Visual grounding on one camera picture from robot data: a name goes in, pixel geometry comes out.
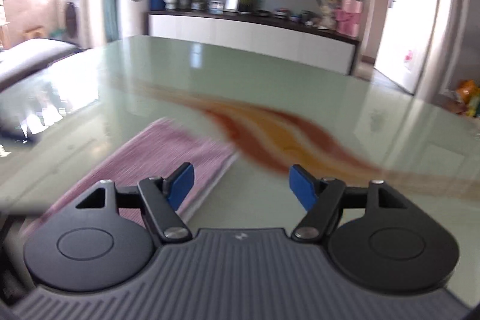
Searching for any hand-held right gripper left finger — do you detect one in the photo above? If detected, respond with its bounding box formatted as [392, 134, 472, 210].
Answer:
[75, 163, 195, 244]

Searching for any wrapped flower bouquet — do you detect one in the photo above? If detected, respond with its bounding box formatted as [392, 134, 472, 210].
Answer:
[319, 0, 340, 30]

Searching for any white washing machine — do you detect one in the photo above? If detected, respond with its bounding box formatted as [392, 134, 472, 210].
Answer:
[56, 0, 92, 47]

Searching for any white and brown tv cabinet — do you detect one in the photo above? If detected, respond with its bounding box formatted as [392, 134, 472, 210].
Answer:
[146, 9, 361, 75]

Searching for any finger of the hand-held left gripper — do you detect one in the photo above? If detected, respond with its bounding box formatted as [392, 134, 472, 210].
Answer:
[0, 127, 38, 145]

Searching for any white door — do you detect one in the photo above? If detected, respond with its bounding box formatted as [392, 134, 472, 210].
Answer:
[375, 0, 443, 94]

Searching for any pink gift box with bow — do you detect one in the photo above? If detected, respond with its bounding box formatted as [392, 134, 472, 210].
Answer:
[335, 0, 362, 37]

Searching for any grey upholstered chair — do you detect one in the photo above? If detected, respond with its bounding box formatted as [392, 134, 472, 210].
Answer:
[0, 39, 81, 88]

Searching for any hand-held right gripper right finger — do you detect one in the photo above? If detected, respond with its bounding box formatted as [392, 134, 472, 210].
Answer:
[289, 164, 407, 243]

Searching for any pink and grey plush towel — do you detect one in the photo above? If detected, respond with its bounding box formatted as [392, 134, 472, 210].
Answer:
[20, 118, 239, 234]

